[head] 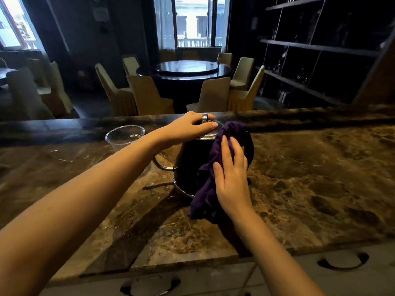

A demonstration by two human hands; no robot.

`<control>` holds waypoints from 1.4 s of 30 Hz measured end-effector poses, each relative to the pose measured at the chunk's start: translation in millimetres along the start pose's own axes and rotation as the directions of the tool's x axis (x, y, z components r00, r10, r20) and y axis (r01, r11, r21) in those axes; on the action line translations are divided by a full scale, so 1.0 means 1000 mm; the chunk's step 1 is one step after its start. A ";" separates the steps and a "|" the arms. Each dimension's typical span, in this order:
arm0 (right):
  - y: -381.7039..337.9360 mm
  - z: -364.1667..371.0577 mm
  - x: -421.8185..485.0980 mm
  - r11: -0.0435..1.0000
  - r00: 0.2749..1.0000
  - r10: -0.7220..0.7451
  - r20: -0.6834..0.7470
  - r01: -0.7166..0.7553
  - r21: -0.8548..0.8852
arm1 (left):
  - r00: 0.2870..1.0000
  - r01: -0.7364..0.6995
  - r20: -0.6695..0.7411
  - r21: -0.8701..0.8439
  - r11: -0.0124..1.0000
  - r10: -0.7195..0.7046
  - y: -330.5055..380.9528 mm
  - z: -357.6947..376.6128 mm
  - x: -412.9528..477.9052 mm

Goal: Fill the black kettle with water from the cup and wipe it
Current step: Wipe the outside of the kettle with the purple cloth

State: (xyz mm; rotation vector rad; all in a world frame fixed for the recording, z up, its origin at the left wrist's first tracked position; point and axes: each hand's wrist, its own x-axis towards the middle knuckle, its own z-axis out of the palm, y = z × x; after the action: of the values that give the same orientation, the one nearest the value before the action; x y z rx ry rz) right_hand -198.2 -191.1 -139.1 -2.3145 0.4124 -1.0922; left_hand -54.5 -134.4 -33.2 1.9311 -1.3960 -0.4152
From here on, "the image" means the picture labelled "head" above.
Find purple cleaning cloth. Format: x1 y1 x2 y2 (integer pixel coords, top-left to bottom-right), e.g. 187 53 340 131
188 121 248 226

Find dark round dining table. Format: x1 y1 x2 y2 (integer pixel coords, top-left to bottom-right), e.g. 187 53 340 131
136 60 232 114

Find black gooseneck kettle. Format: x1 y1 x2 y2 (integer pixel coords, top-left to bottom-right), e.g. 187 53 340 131
152 120 255 199

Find person's right hand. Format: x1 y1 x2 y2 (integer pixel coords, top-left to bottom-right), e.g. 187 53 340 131
213 135 257 223

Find side window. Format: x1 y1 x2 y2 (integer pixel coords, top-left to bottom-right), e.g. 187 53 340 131
0 0 41 50

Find person's left forearm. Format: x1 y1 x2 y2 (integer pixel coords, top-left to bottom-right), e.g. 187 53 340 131
0 130 165 296

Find person's right forearm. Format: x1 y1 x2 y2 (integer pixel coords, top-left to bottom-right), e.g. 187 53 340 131
231 209 326 296

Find person's left hand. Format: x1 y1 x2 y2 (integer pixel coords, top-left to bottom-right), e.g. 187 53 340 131
159 111 218 149

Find dark wooden shelving unit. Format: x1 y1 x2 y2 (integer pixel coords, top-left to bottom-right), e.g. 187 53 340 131
255 0 395 106

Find wall notice sheet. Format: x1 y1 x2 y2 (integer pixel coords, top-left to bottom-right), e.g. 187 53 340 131
92 7 110 22

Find set of beige covered chairs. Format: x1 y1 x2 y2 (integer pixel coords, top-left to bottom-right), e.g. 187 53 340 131
94 52 265 117

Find dark glass turntable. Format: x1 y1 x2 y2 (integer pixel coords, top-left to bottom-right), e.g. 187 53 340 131
155 60 219 74

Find white drawer front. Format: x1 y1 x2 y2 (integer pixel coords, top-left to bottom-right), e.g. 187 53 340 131
39 261 257 296
245 242 395 296

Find beige slipcovered dining chair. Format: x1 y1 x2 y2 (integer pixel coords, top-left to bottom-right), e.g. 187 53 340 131
26 58 74 117
6 67 55 121

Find sheer white curtain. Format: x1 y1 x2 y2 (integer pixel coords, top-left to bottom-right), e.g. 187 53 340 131
153 0 177 50

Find clear plastic cup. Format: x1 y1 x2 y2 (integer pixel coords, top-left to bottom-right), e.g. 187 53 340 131
105 125 146 155

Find glass balcony door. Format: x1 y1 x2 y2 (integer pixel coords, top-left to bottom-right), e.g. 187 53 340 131
153 0 231 49

